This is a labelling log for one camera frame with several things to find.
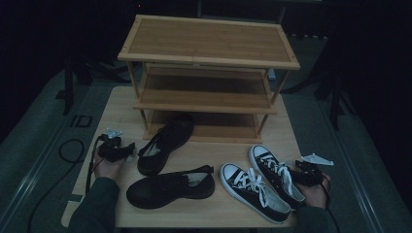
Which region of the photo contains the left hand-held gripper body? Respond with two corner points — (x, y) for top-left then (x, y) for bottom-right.
(97, 128), (128, 163)

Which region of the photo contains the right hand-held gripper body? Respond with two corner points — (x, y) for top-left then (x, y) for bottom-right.
(291, 152), (335, 188)

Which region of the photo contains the black leather shoe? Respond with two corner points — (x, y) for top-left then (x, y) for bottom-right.
(125, 164), (216, 211)
(136, 113), (195, 177)

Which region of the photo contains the black and white canvas sneaker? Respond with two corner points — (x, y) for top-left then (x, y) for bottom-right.
(219, 162), (292, 225)
(248, 144), (306, 211)

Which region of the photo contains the wooden three-tier shoe rack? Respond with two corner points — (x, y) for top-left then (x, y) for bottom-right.
(117, 14), (301, 145)

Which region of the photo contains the person's left hand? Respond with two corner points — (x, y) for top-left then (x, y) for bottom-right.
(93, 154), (127, 181)

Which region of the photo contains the person's right hand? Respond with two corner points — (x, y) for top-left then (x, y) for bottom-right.
(295, 174), (332, 210)

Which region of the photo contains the dark metal stand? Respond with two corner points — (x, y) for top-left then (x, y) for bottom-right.
(53, 52), (98, 117)
(281, 32), (358, 131)

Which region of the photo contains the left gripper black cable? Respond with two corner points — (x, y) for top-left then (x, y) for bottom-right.
(85, 133), (109, 195)

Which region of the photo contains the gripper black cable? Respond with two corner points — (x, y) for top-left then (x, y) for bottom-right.
(320, 176), (342, 233)
(85, 133), (109, 195)

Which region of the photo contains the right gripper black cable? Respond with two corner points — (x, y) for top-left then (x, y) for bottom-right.
(320, 176), (342, 233)

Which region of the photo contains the black cable on floor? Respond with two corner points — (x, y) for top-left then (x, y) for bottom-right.
(26, 138), (86, 233)

